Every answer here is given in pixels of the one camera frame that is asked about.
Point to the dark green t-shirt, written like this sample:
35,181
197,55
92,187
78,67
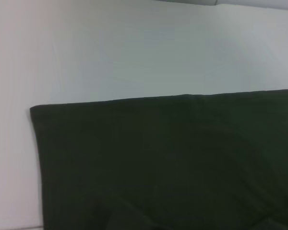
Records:
170,163

